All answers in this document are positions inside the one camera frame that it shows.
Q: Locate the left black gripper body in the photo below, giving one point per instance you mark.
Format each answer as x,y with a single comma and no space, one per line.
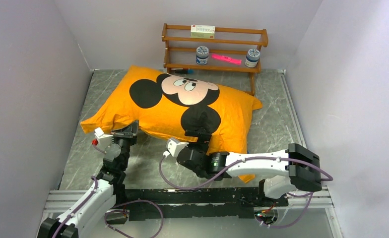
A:
125,143

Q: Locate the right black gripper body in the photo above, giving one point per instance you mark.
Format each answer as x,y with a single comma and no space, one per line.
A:
200,146

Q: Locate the orange Mickey Mouse pillowcase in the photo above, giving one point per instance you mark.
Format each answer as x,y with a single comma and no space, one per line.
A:
167,105

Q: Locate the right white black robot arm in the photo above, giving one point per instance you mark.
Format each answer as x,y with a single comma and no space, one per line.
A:
284,171

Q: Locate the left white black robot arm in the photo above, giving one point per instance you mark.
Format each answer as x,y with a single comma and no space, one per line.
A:
106,191

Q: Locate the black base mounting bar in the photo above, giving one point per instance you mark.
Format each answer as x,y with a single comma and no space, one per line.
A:
241,202

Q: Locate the black blue marker pen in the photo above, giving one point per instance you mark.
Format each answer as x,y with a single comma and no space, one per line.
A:
183,71

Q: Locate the pink plastic strip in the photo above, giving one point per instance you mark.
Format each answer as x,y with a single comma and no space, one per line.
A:
226,59

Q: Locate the left blue white jar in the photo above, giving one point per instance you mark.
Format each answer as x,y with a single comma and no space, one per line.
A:
202,55

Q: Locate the blue white jar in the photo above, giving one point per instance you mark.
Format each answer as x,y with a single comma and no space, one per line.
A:
252,58
202,55

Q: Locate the wooden three-tier shelf rack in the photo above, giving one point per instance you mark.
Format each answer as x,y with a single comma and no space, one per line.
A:
233,42

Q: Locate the right blue white jar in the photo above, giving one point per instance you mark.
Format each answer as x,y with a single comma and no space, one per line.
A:
252,58

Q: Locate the white green cardboard box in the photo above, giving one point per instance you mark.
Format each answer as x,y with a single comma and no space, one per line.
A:
202,31

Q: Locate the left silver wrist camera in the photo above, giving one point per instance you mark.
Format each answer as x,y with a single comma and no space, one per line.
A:
102,140

